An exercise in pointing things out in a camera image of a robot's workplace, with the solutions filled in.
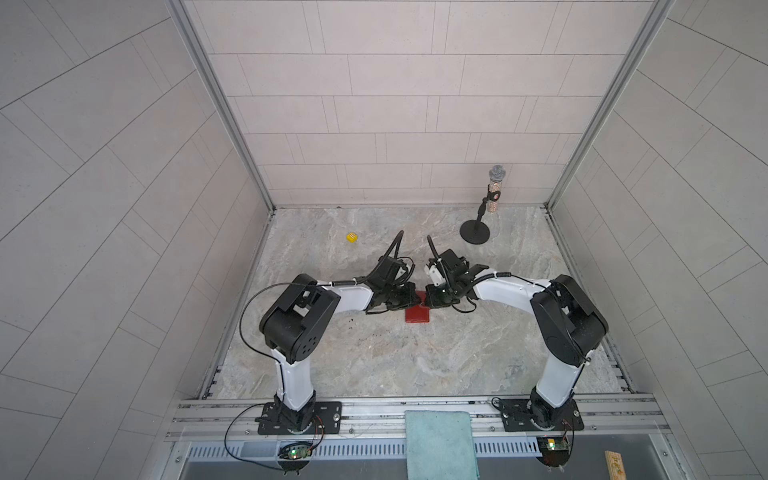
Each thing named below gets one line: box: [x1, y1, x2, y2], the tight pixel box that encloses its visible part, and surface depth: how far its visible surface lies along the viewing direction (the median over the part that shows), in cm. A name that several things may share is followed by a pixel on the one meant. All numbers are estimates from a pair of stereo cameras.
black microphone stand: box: [460, 184, 501, 245], surface depth 110 cm
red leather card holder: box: [405, 290, 430, 324], surface depth 89 cm
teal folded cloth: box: [404, 410, 480, 480], surface depth 68 cm
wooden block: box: [604, 450, 627, 480], surface depth 66 cm
